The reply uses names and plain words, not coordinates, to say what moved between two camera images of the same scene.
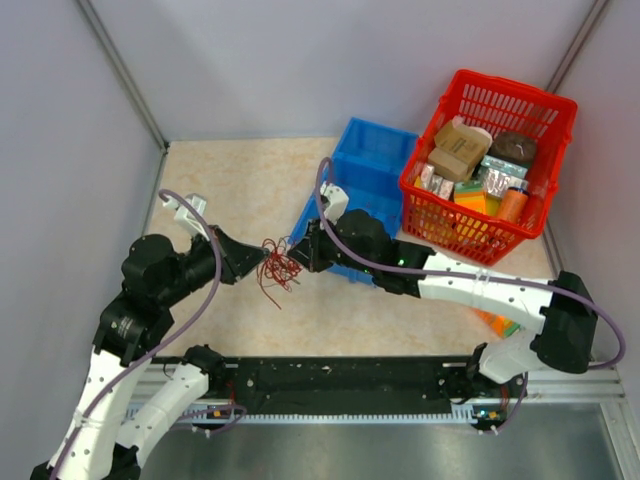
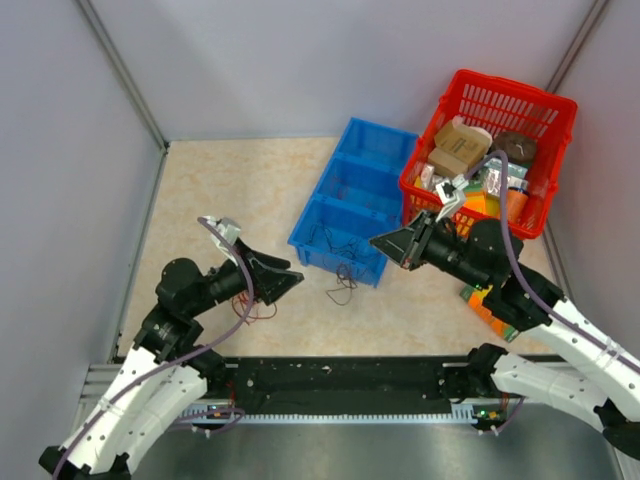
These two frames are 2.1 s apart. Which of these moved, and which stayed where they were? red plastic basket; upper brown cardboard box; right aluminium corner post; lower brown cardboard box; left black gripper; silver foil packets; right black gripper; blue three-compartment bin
Moved: right black gripper; left black gripper
Stayed: upper brown cardboard box; red plastic basket; right aluminium corner post; blue three-compartment bin; lower brown cardboard box; silver foil packets
